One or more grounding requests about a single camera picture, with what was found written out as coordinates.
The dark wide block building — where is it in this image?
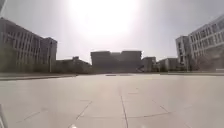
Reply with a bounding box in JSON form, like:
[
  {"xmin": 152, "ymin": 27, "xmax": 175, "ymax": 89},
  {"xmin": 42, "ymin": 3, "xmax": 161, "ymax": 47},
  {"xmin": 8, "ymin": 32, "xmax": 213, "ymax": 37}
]
[{"xmin": 90, "ymin": 50, "xmax": 143, "ymax": 74}]

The small grey building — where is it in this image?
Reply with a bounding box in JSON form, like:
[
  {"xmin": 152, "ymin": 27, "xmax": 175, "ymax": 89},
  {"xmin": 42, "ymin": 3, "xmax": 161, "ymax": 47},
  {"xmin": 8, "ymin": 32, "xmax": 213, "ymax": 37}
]
[{"xmin": 141, "ymin": 56, "xmax": 157, "ymax": 73}]

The low dark building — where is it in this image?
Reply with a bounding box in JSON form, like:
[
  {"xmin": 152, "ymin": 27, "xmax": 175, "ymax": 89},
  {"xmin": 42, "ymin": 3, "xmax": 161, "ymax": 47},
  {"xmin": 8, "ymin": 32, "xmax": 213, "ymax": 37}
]
[{"xmin": 54, "ymin": 55, "xmax": 93, "ymax": 75}]

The pale low building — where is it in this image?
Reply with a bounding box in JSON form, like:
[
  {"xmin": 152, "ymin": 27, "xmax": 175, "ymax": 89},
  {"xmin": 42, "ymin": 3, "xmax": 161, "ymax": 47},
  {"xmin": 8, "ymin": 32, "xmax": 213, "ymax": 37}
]
[{"xmin": 156, "ymin": 57, "xmax": 179, "ymax": 73}]

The large grey multi-storey building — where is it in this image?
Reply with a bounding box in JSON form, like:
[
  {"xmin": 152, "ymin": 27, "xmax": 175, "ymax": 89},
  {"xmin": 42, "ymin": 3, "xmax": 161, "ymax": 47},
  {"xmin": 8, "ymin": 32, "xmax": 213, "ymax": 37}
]
[{"xmin": 0, "ymin": 17, "xmax": 58, "ymax": 74}]

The white multi-storey building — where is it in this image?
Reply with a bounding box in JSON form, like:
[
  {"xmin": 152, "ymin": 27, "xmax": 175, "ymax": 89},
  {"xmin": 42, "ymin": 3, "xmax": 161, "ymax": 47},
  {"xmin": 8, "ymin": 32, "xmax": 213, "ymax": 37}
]
[{"xmin": 175, "ymin": 14, "xmax": 224, "ymax": 72}]

